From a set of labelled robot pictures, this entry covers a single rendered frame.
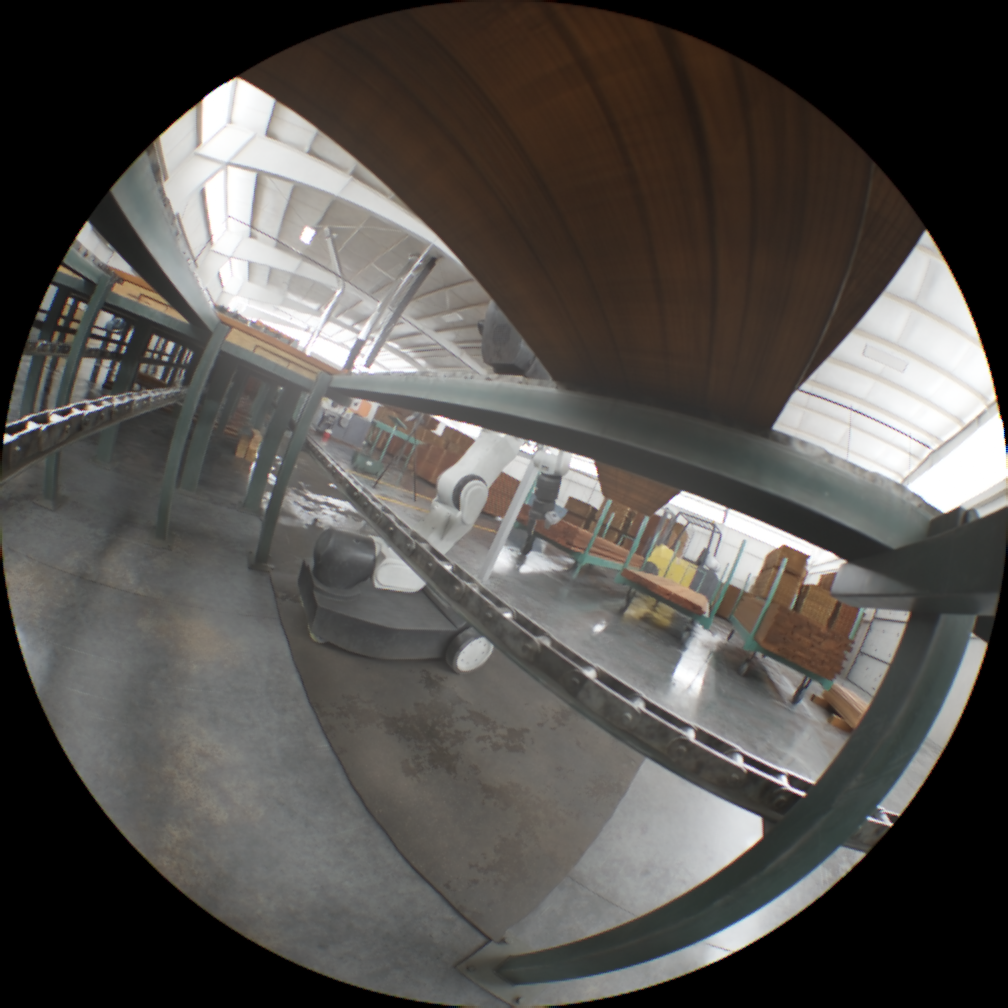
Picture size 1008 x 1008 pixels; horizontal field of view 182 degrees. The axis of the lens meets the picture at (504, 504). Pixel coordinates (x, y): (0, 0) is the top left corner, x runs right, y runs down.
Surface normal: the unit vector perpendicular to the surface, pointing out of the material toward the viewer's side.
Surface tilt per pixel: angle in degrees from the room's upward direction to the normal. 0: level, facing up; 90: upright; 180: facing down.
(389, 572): 90
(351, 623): 90
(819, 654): 90
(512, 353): 115
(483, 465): 90
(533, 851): 0
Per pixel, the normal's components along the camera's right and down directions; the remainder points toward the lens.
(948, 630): -0.59, -0.25
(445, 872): 0.42, -0.91
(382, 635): 0.43, 0.23
